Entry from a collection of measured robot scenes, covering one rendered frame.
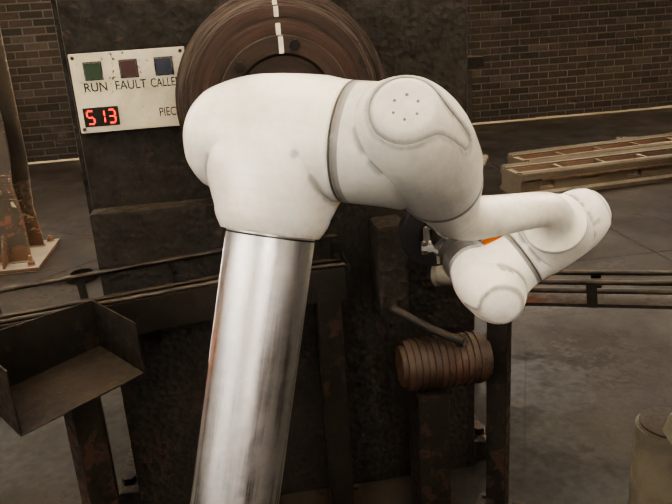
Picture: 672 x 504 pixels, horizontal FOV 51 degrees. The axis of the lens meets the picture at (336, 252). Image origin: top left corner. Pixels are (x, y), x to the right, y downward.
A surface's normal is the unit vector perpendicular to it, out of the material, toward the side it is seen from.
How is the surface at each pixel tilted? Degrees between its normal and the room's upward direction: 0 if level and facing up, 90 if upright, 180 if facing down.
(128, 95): 90
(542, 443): 0
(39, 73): 90
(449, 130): 90
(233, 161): 77
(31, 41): 90
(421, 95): 58
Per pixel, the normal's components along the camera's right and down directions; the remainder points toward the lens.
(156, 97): 0.15, 0.31
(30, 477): -0.06, -0.94
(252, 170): -0.35, 0.09
